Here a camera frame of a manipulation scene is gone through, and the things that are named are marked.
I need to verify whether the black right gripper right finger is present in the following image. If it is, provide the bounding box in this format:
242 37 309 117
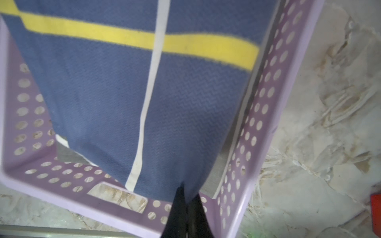
187 194 214 238

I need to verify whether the red block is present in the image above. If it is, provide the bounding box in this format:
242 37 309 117
371 194 381 238

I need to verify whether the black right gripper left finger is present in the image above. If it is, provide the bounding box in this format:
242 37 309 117
161 185 187 238

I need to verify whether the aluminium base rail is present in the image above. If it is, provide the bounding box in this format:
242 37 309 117
1 225 136 238

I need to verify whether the purple plastic basket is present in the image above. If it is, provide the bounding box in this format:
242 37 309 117
1 1 323 238

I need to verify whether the navy blue checked pillowcase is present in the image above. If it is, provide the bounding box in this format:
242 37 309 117
1 1 278 201

